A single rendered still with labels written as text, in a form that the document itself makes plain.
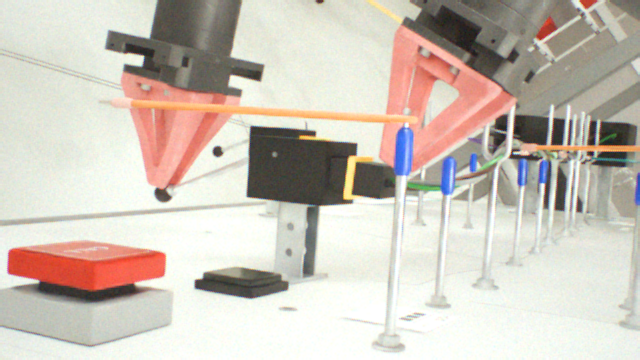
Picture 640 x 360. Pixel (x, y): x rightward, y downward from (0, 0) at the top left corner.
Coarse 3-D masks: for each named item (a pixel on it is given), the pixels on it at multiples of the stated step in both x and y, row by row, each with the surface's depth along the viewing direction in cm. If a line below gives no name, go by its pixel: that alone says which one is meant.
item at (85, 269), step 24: (24, 264) 36; (48, 264) 35; (72, 264) 35; (96, 264) 34; (120, 264) 36; (144, 264) 37; (48, 288) 37; (72, 288) 36; (96, 288) 34; (120, 288) 37
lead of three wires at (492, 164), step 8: (496, 152) 55; (496, 160) 53; (480, 168) 52; (488, 168) 52; (464, 176) 51; (472, 176) 51; (480, 176) 52; (392, 184) 51; (408, 184) 51; (416, 184) 51; (424, 184) 51; (432, 184) 51; (440, 184) 50; (456, 184) 51; (464, 184) 51
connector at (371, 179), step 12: (336, 156) 54; (336, 168) 51; (360, 168) 51; (372, 168) 50; (384, 168) 50; (336, 180) 51; (360, 180) 51; (372, 180) 50; (384, 180) 50; (360, 192) 51; (372, 192) 50; (384, 192) 51
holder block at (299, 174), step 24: (264, 144) 53; (288, 144) 52; (312, 144) 51; (336, 144) 52; (264, 168) 53; (288, 168) 52; (312, 168) 51; (264, 192) 53; (288, 192) 52; (312, 192) 51; (336, 192) 52
